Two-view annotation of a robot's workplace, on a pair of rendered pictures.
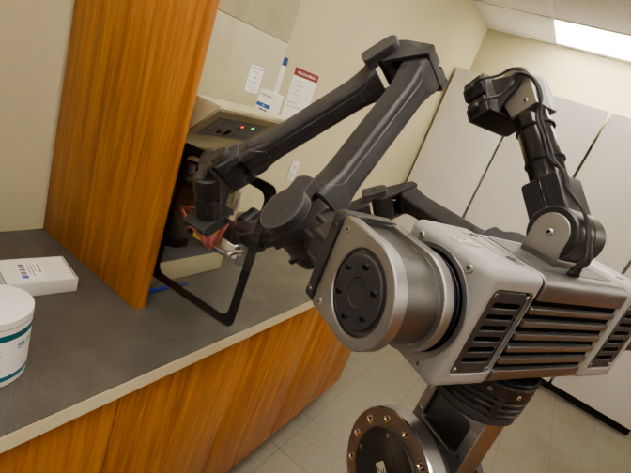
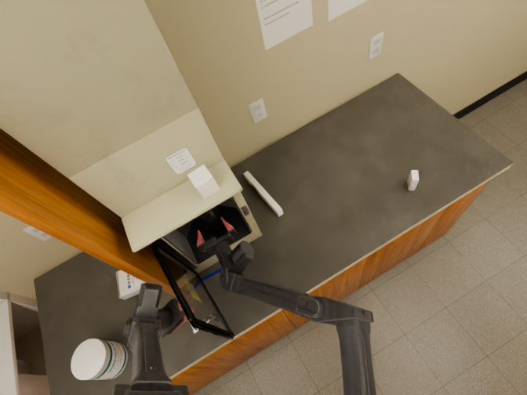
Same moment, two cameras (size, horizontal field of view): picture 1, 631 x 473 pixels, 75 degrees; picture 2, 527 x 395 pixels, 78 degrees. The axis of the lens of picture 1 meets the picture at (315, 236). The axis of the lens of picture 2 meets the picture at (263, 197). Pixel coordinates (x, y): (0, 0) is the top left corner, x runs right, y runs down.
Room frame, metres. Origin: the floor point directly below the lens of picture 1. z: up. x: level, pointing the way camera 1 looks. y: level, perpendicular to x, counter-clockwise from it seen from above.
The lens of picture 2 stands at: (1.03, -0.22, 2.21)
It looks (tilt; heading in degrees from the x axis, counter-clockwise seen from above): 60 degrees down; 53
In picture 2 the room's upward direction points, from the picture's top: 21 degrees counter-clockwise
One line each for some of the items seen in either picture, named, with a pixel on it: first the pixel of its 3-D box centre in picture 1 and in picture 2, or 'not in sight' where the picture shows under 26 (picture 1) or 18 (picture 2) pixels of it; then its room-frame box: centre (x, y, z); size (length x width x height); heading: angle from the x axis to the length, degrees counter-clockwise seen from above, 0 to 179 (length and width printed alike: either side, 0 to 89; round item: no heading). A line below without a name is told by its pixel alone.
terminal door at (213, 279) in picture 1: (207, 236); (194, 293); (0.98, 0.26, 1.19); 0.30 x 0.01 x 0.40; 68
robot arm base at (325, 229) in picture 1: (339, 248); not in sight; (0.51, -0.03, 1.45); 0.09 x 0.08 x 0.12; 122
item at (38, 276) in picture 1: (35, 276); (137, 278); (0.89, 0.63, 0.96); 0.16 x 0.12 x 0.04; 144
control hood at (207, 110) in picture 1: (241, 126); (187, 211); (1.16, 0.30, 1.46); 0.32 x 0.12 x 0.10; 153
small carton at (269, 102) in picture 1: (269, 102); (204, 182); (1.23, 0.26, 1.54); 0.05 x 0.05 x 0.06; 68
